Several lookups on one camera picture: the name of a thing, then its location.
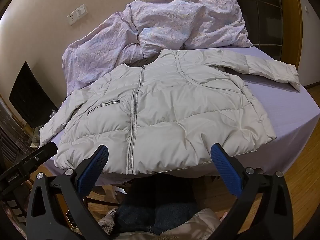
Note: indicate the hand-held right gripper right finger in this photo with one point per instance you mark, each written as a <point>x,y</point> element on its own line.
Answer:
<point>226,170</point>

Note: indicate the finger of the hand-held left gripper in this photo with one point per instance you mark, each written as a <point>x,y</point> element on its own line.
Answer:
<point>30,162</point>

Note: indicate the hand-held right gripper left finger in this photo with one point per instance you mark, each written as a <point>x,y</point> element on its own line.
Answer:
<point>93,168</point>

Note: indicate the white puffer jacket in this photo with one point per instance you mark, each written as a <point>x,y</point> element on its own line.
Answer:
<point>165,115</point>

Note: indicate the black flat screen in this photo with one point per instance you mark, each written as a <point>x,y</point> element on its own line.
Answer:
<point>32,97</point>

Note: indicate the person's legs in jeans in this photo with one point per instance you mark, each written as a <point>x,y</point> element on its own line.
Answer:
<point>155,212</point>

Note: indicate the pale floral duvet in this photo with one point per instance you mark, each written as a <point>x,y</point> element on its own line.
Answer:
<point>140,32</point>

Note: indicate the wooden door with glass panes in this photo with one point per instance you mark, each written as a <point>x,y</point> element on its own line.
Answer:
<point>260,15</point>

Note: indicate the white wall switch plate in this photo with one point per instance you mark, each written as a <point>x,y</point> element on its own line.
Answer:
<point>77,14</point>

